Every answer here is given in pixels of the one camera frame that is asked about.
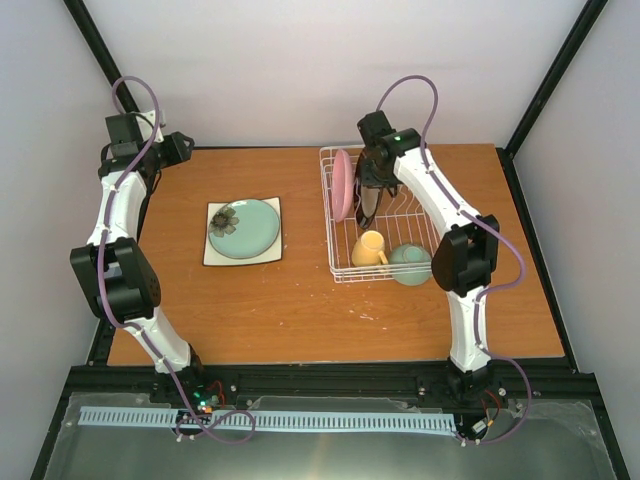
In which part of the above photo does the mint green bowl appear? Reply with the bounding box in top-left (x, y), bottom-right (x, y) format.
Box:
top-left (389, 244), bottom-right (432, 287)

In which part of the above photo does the pink plate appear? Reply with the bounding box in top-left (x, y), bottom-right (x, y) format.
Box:
top-left (332, 149), bottom-right (354, 223)

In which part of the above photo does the light blue cable duct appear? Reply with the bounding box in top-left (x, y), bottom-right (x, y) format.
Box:
top-left (77, 406), bottom-right (456, 436)

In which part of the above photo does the teal flower plate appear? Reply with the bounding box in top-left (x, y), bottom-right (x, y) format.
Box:
top-left (207, 199), bottom-right (280, 260)

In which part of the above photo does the yellow mug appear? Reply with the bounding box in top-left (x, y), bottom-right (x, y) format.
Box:
top-left (351, 230), bottom-right (388, 267)

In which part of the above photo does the white wire dish rack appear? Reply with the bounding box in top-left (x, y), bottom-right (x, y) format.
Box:
top-left (318, 143), bottom-right (444, 284)

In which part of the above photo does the white square plate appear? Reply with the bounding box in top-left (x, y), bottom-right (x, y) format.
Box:
top-left (203, 197), bottom-right (283, 267)

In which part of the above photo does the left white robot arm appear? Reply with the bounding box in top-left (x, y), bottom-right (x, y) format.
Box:
top-left (70, 111), bottom-right (208, 403)

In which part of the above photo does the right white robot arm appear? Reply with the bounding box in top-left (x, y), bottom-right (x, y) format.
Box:
top-left (354, 110), bottom-right (499, 404)

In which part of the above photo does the black aluminium frame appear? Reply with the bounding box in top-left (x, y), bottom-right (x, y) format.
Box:
top-left (32, 1), bottom-right (629, 479)

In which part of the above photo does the dark striped rim plate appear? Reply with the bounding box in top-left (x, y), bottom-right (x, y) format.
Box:
top-left (353, 160), bottom-right (383, 230)

